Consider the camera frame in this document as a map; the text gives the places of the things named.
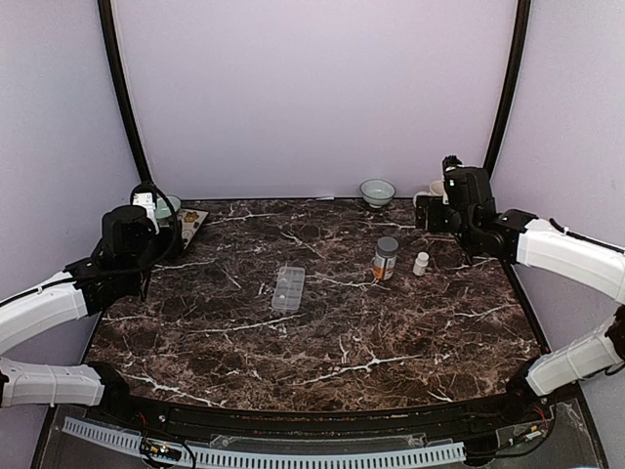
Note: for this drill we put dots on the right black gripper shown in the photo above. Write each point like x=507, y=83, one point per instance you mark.
x=436, y=223

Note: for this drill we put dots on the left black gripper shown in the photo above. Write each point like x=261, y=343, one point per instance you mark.
x=173, y=246

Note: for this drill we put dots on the white pill bottle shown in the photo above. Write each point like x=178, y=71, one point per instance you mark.
x=421, y=263

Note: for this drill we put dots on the amber pill bottle grey cap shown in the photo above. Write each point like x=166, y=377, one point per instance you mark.
x=384, y=260

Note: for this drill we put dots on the clear plastic pill organizer box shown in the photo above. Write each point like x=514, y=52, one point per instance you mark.
x=290, y=282

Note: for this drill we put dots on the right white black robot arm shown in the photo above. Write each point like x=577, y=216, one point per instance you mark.
x=467, y=210

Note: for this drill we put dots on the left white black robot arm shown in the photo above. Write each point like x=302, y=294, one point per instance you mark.
x=132, y=243

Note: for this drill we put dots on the cream printed mug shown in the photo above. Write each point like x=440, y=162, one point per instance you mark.
x=436, y=188

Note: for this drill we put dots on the left celadon green bowl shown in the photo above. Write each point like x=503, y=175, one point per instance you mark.
x=163, y=212

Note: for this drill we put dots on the celadon green bowl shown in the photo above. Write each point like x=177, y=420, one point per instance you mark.
x=163, y=212
x=377, y=193

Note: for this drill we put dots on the right celadon green bowl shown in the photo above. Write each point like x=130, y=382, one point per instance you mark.
x=377, y=193

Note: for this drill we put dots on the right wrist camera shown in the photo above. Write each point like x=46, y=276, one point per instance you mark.
x=450, y=163

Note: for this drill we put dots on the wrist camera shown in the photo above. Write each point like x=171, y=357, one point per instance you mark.
x=144, y=195
x=450, y=163

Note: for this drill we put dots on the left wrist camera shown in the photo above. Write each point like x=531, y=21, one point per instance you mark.
x=144, y=195

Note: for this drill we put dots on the right black frame post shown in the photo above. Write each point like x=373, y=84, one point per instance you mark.
x=509, y=86

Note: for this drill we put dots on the black frame post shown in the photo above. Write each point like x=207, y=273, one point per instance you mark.
x=509, y=86
x=121, y=90

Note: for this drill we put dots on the white slotted cable duct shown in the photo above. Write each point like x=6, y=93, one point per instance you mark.
x=241, y=453

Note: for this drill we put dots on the left black frame post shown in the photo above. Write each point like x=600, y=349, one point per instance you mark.
x=121, y=90

